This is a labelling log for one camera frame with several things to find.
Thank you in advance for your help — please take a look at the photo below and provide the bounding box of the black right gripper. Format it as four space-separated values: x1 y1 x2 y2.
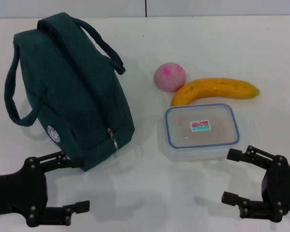
221 145 290 223

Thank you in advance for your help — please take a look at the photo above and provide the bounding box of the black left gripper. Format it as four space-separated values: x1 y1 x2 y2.
0 150 90 228

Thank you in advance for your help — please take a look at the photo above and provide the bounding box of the clear plastic food container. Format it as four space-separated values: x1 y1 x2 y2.
164 103 241 162

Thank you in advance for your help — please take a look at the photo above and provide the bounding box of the dark teal insulated lunch bag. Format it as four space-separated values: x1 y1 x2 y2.
3 13 136 173

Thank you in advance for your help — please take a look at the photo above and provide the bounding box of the yellow banana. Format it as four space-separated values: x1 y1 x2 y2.
171 77 261 107

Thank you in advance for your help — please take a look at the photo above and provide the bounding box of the pink peach toy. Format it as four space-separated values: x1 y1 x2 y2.
154 62 187 93

